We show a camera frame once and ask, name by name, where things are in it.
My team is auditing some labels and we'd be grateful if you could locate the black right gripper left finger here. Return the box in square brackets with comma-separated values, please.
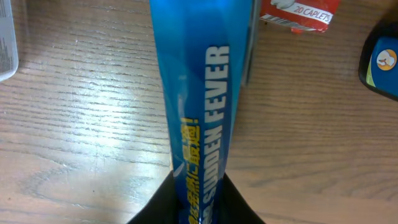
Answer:
[127, 172, 179, 224]

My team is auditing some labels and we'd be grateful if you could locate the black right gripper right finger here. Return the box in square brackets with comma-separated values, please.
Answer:
[218, 174, 266, 224]

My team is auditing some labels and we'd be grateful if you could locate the blue Cool Fever box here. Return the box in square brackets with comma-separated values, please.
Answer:
[150, 0, 260, 223]

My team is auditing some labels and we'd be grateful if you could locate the red Panadol ActiFast box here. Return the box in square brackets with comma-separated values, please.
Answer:
[260, 0, 340, 32]

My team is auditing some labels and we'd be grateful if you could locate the clear plastic container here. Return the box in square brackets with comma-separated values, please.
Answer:
[0, 0, 19, 81]

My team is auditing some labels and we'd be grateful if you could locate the small dark medicine bottle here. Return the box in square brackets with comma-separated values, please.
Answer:
[358, 15, 397, 101]

